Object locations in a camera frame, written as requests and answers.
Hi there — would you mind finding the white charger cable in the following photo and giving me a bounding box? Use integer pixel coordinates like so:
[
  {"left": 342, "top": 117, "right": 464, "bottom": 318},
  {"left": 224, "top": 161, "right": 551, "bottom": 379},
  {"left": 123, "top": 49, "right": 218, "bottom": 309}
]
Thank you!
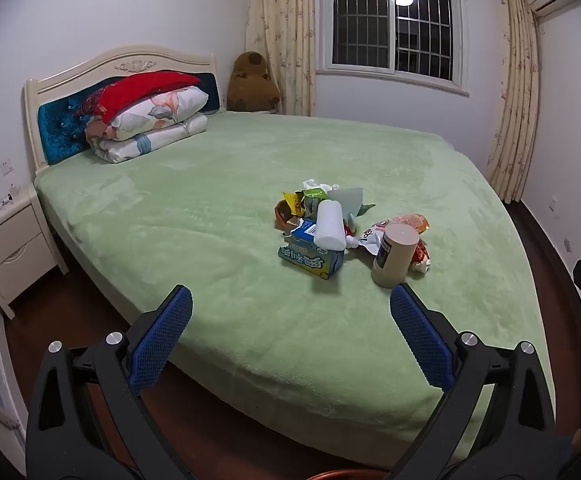
[{"left": 0, "top": 186, "right": 26, "bottom": 217}]

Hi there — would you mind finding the blue white drink carton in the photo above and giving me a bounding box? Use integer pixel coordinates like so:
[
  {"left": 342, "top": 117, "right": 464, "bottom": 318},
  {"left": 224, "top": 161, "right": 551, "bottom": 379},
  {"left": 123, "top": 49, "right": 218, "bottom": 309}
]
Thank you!
[{"left": 290, "top": 219, "right": 321, "bottom": 251}]

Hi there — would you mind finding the red pillow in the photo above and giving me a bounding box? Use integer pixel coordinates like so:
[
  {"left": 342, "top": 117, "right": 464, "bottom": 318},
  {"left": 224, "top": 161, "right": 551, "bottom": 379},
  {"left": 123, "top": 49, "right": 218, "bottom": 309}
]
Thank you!
[{"left": 84, "top": 71, "right": 202, "bottom": 125}]

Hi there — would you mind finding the green fleece blanket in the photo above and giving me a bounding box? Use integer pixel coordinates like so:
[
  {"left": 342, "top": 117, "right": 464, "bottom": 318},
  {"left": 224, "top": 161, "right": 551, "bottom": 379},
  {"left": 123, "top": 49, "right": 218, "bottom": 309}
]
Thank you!
[{"left": 34, "top": 110, "right": 556, "bottom": 471}]

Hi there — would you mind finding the white nightstand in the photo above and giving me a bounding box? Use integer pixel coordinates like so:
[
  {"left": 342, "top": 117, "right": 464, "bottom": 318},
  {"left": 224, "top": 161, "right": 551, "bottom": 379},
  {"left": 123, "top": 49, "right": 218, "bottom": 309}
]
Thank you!
[{"left": 0, "top": 182, "right": 70, "bottom": 320}]

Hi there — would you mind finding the crumpled white tissue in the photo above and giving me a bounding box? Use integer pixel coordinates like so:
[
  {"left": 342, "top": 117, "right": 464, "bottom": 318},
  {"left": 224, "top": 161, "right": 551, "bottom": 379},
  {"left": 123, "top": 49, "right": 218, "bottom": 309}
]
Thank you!
[{"left": 301, "top": 178, "right": 341, "bottom": 192}]

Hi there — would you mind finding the floral cream curtain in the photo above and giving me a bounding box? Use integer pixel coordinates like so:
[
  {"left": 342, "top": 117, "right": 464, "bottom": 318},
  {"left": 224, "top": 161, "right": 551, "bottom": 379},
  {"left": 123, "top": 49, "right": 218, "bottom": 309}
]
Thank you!
[
  {"left": 485, "top": 0, "right": 542, "bottom": 205},
  {"left": 244, "top": 0, "right": 318, "bottom": 118}
]

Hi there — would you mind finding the orange brown fruit shell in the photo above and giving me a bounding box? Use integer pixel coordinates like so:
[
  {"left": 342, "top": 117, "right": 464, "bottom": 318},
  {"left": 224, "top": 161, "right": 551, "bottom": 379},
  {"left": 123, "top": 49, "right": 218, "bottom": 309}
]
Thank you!
[{"left": 274, "top": 199, "right": 297, "bottom": 227}]

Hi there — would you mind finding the red crumpled wrapper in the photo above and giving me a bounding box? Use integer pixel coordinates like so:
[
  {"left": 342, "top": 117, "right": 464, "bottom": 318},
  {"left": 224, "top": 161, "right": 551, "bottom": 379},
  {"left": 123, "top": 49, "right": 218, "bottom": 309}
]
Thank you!
[{"left": 410, "top": 239, "right": 431, "bottom": 274}]

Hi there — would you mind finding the orange snack packet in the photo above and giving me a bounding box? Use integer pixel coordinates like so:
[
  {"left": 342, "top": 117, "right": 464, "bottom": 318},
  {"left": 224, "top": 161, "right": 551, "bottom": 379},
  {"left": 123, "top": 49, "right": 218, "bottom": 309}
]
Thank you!
[{"left": 383, "top": 214, "right": 430, "bottom": 234}]

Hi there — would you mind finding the blue cardboard box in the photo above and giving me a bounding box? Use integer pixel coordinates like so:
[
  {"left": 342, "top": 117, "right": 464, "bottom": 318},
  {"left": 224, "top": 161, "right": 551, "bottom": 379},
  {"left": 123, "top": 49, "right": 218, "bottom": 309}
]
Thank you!
[{"left": 278, "top": 239, "right": 345, "bottom": 280}]

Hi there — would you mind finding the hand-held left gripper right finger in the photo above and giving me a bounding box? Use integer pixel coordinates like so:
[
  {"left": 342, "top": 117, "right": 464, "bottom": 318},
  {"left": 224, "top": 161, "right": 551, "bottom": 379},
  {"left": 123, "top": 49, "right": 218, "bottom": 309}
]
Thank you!
[{"left": 389, "top": 282, "right": 558, "bottom": 480}]

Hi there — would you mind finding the white wrapper with red print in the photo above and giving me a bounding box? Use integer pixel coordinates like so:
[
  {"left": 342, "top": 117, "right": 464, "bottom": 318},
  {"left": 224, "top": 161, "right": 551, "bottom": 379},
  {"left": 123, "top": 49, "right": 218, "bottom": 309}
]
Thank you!
[{"left": 347, "top": 226, "right": 387, "bottom": 257}]

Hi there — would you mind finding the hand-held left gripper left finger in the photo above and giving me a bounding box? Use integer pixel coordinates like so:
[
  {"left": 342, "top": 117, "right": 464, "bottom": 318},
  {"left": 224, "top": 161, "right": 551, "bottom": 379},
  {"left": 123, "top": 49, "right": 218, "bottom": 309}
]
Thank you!
[{"left": 25, "top": 285, "right": 194, "bottom": 480}]

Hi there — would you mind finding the beige cylindrical can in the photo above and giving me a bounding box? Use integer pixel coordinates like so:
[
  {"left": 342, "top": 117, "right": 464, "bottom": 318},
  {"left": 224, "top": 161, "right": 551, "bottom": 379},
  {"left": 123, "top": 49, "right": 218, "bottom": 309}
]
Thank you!
[{"left": 371, "top": 223, "right": 419, "bottom": 289}]

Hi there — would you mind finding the brown plush toy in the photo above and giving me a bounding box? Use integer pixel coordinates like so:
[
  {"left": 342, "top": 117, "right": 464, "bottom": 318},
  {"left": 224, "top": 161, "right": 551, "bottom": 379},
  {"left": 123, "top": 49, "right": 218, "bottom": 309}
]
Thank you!
[{"left": 227, "top": 51, "right": 281, "bottom": 112}]

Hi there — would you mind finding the barred window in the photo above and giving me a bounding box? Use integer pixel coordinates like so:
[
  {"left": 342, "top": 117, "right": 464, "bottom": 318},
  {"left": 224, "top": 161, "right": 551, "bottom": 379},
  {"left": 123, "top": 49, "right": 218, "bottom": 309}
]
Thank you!
[{"left": 315, "top": 0, "right": 471, "bottom": 99}]

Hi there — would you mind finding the white plastic bottle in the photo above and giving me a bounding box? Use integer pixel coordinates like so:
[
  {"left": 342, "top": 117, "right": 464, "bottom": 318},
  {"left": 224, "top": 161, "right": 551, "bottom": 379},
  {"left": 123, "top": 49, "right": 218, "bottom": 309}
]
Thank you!
[{"left": 316, "top": 200, "right": 347, "bottom": 251}]

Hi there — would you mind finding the green yellow snack bag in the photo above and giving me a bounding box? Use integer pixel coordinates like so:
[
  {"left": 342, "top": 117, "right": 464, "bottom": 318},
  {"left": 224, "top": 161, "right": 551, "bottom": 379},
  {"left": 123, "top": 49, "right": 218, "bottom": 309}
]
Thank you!
[{"left": 283, "top": 187, "right": 331, "bottom": 217}]

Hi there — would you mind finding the floral folded quilt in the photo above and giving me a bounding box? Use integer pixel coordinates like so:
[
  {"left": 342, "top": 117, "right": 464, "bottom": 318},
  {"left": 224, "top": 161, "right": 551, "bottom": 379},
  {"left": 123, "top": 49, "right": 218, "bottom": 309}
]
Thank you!
[{"left": 104, "top": 87, "right": 210, "bottom": 141}]

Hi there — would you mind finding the white bed with blue headboard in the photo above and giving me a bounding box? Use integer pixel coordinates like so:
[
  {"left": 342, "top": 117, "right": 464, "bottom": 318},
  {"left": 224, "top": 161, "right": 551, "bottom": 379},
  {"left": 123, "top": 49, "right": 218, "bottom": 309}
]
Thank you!
[{"left": 23, "top": 45, "right": 556, "bottom": 471}]

